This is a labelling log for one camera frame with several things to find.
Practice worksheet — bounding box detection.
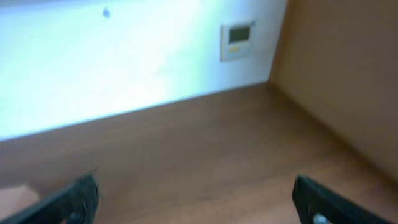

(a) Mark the white wall thermostat panel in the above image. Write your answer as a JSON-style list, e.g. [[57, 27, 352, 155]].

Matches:
[[220, 19, 256, 62]]

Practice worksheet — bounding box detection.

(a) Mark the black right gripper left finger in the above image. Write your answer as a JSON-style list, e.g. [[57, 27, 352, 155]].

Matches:
[[1, 173, 100, 224]]

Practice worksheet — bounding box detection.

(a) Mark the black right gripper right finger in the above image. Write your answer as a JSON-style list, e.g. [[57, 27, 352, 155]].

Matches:
[[292, 175, 391, 224]]

